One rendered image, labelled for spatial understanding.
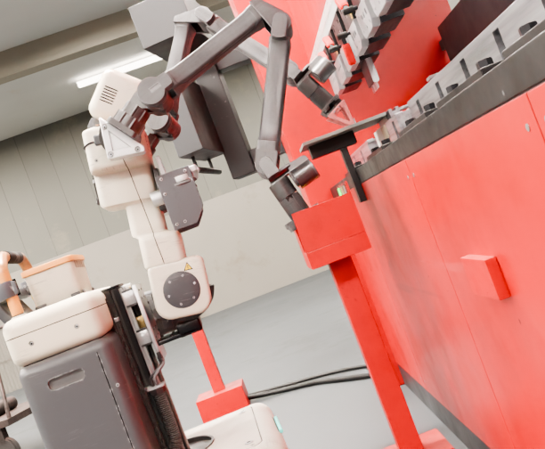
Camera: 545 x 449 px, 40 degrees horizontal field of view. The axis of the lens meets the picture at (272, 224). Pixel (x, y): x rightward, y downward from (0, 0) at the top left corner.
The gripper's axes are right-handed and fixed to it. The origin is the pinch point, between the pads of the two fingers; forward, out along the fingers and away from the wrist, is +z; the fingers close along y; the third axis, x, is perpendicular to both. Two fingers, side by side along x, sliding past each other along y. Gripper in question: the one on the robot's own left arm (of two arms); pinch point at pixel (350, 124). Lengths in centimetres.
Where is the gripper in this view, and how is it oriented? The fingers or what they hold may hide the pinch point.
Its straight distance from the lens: 236.4
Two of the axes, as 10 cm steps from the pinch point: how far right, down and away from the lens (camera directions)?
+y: 0.0, 0.1, 10.0
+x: -6.7, 7.4, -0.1
